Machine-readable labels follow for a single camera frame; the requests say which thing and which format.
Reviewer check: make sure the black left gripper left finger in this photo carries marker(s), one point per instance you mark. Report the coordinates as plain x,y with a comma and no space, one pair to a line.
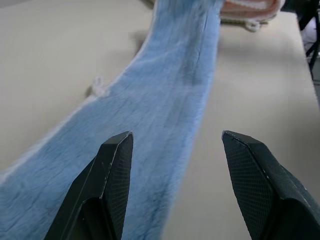
100,190

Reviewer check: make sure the light blue fluffy towel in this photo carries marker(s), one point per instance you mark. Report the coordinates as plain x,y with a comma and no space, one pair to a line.
160,105

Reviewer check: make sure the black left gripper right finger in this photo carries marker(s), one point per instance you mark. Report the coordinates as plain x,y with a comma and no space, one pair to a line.
265,190

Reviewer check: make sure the pink folded towel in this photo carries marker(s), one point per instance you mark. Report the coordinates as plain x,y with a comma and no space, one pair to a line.
247,11

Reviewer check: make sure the black chair frame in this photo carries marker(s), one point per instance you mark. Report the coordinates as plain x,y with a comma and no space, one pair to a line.
308,30

